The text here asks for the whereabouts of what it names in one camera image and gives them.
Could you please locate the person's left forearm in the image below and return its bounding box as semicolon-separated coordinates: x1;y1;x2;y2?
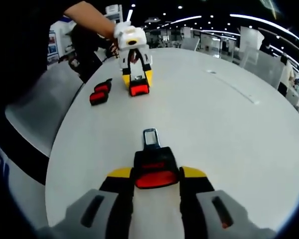
63;0;117;40

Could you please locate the black seat belt buckle red button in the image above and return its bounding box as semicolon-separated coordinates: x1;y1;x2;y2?
89;91;109;107
94;78;113;94
128;75;150;97

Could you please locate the seat belt tongue black clip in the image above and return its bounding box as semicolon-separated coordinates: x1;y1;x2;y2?
134;127;181;190

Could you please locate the black office chair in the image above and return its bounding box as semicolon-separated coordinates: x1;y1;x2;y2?
69;24;121;84

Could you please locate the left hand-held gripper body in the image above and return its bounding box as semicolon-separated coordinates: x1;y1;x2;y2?
115;24;153;66

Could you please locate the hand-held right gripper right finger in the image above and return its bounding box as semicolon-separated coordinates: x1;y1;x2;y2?
178;166;278;239

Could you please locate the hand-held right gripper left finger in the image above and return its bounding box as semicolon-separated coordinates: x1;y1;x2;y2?
36;167;135;239

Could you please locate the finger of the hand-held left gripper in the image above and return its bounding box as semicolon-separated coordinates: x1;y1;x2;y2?
139;52;154;88
119;55;133;91

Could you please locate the person's body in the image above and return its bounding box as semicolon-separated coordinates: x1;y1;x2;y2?
0;0;77;110

